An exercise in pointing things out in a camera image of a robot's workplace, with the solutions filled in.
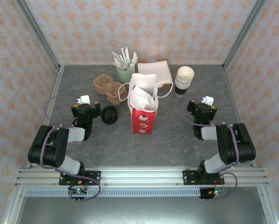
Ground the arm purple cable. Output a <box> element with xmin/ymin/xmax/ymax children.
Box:
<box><xmin>40</xmin><ymin>96</ymin><xmax>101</xmax><ymax>203</ymax></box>
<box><xmin>181</xmin><ymin>101</ymin><xmax>238</xmax><ymax>202</ymax></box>

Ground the grey metal sheet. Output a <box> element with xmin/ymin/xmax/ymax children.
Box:
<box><xmin>15</xmin><ymin>197</ymin><xmax>270</xmax><ymax>224</ymax></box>

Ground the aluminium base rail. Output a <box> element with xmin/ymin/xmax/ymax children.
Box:
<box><xmin>14</xmin><ymin>167</ymin><xmax>270</xmax><ymax>188</ymax></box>

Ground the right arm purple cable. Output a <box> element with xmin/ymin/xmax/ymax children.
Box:
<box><xmin>181</xmin><ymin>101</ymin><xmax>238</xmax><ymax>202</ymax></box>

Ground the stack of brown cup carriers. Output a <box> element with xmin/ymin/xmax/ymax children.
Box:
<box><xmin>93</xmin><ymin>74</ymin><xmax>129</xmax><ymax>106</ymax></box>

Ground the aluminium lower frame bar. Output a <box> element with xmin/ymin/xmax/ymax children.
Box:
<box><xmin>2</xmin><ymin>188</ymin><xmax>25</xmax><ymax>224</ymax></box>
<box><xmin>257</xmin><ymin>186</ymin><xmax>279</xmax><ymax>224</ymax></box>

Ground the stack of black lids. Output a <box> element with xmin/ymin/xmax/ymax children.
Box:
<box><xmin>100</xmin><ymin>105</ymin><xmax>119</xmax><ymax>125</ymax></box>

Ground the small circuit board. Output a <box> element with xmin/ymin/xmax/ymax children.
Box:
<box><xmin>208</xmin><ymin>188</ymin><xmax>228</xmax><ymax>196</ymax></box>
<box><xmin>68</xmin><ymin>185</ymin><xmax>88</xmax><ymax>196</ymax></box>

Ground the aluminium frame post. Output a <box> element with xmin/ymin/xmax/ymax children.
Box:
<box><xmin>14</xmin><ymin>0</ymin><xmax>62</xmax><ymax>70</ymax></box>
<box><xmin>222</xmin><ymin>0</ymin><xmax>267</xmax><ymax>70</ymax></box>

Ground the red white paper gift bag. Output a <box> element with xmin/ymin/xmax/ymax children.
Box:
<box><xmin>118</xmin><ymin>73</ymin><xmax>174</xmax><ymax>135</ymax></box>

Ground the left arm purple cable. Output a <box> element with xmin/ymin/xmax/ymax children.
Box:
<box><xmin>40</xmin><ymin>96</ymin><xmax>101</xmax><ymax>203</ymax></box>

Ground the grey slotted cable duct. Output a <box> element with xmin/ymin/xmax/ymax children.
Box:
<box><xmin>24</xmin><ymin>187</ymin><xmax>226</xmax><ymax>198</ymax></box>

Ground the mint green straw holder cup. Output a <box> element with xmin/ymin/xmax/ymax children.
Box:
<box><xmin>116</xmin><ymin>59</ymin><xmax>136</xmax><ymax>84</ymax></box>

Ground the stack of paper cups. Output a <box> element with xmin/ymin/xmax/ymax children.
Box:
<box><xmin>174</xmin><ymin>66</ymin><xmax>195</xmax><ymax>97</ymax></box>

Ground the white napkin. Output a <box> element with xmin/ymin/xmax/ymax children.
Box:
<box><xmin>129</xmin><ymin>86</ymin><xmax>156</xmax><ymax>110</ymax></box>

